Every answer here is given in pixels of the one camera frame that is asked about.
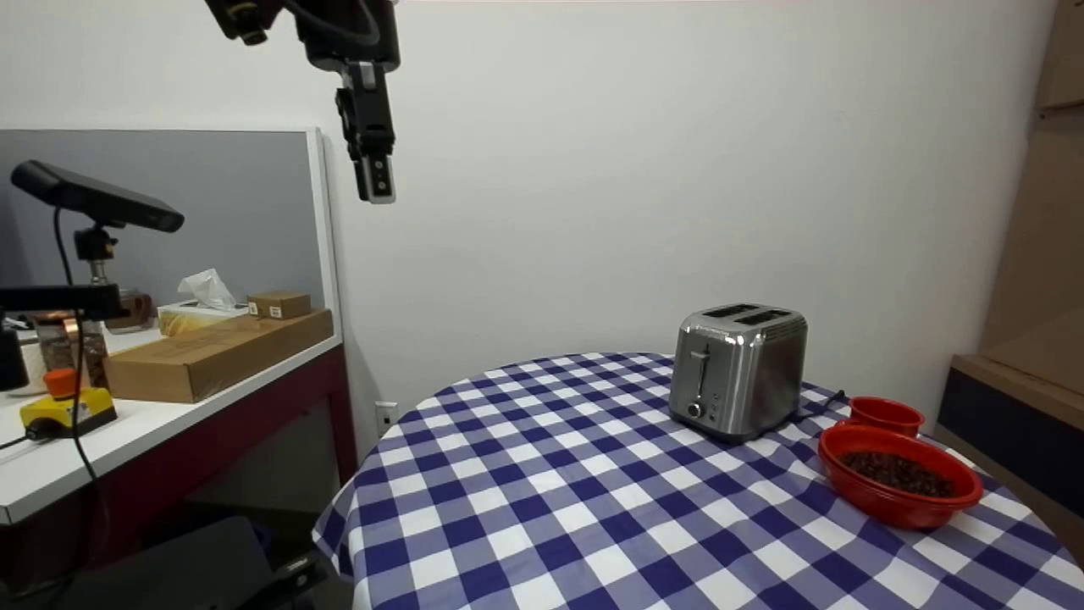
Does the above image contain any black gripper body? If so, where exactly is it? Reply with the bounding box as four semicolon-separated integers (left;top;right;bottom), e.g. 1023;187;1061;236
280;0;406;94

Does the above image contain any silver two-slot toaster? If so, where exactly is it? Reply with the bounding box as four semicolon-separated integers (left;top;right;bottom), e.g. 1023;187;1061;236
668;299;814;442

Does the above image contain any grey partition panel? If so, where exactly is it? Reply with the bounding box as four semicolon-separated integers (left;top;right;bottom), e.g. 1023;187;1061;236
0;125;341;333

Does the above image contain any small cardboard box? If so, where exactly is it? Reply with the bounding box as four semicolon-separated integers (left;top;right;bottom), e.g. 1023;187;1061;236
249;289;316;323

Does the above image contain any tissue box with tissue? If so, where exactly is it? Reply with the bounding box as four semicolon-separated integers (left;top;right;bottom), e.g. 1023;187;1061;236
155;265;261;338

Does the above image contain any flat cardboard box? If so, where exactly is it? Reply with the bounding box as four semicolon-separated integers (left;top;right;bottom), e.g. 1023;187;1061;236
106;307;338;406

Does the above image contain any black flat bar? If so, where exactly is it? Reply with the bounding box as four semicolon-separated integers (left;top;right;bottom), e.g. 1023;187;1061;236
0;281;127;323

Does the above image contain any brown jar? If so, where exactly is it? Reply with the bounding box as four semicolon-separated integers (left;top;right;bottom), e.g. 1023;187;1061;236
31;310;112;388

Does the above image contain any yellow orange toy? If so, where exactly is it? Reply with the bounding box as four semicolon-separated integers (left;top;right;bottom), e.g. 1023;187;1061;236
16;367;122;442

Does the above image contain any blue white checkered tablecloth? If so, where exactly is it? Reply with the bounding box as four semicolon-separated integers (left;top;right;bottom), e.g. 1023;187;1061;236
309;347;1084;610

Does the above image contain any black chair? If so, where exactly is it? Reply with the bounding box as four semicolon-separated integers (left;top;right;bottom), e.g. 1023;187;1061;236
56;509;324;610

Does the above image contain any small red bowl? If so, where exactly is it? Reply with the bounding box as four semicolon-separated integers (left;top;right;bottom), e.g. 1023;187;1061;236
848;391;930;441

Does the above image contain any dark coffee beans pile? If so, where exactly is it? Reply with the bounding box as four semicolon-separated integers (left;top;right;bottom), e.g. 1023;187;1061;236
843;448;961;502

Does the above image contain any large red bowl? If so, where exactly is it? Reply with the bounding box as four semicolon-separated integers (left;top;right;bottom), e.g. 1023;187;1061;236
816;421;985;534

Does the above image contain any wooden cabinet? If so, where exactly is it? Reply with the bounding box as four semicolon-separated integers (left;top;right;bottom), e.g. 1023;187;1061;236
933;0;1084;528

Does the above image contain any black stereo camera bar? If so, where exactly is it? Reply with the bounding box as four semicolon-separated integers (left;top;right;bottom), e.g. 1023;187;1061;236
6;155;187;236

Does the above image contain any white desk with red frame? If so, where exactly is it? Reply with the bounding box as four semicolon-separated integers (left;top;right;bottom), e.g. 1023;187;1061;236
0;318;364;588

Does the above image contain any black camera cable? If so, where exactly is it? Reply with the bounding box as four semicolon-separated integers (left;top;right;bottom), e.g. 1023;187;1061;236
48;204;101;485

